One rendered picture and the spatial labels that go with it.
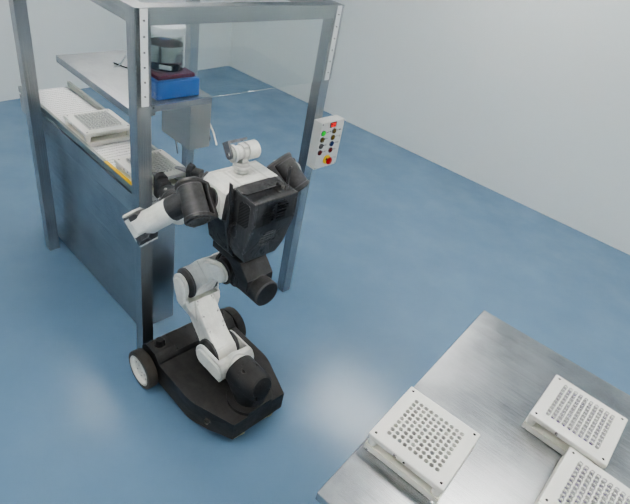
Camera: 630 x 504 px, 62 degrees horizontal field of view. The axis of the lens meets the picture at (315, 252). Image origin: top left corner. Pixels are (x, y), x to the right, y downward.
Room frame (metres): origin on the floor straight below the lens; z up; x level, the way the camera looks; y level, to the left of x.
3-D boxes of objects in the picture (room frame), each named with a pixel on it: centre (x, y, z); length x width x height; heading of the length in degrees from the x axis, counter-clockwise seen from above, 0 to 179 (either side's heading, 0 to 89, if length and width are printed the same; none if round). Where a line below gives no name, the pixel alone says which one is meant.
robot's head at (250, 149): (1.70, 0.32, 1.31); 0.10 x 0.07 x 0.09; 141
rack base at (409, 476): (0.98, -0.42, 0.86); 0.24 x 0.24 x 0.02; 58
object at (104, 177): (2.40, 1.21, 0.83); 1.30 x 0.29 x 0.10; 52
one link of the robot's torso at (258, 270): (1.64, 0.26, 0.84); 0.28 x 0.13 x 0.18; 52
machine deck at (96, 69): (2.16, 0.92, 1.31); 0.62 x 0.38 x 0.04; 52
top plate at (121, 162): (2.09, 0.81, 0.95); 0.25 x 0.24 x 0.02; 142
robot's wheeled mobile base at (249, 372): (1.70, 0.34, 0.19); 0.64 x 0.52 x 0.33; 52
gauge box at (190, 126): (2.14, 0.68, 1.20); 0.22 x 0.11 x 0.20; 52
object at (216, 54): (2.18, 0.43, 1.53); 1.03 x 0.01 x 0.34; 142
